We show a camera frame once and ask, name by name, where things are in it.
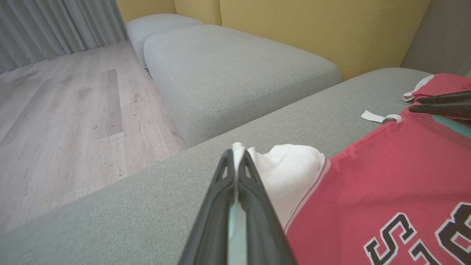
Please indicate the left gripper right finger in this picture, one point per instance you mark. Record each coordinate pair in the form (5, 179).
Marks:
(261, 232)

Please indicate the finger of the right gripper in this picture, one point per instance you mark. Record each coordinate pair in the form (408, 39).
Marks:
(449, 98)
(449, 109)

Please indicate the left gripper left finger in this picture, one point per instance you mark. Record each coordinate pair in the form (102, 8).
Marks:
(211, 228)

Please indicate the red basketball jersey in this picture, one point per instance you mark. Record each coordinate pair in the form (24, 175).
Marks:
(368, 184)

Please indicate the grey sofa backrest cushion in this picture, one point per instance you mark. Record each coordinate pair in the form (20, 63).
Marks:
(445, 33)

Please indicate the grey sofa seat cushion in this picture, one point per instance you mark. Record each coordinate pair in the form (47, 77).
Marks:
(110, 221)

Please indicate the yellow sofa backrest cushion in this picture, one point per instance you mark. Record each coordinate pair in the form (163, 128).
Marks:
(198, 9)
(147, 7)
(331, 29)

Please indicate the large grey ottoman cushion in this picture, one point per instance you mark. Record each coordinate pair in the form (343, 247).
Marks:
(239, 73)

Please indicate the small grey ottoman cushion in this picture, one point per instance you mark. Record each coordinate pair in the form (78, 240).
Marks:
(154, 25)

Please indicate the grey curtain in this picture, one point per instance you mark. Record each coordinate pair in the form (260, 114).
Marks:
(48, 25)

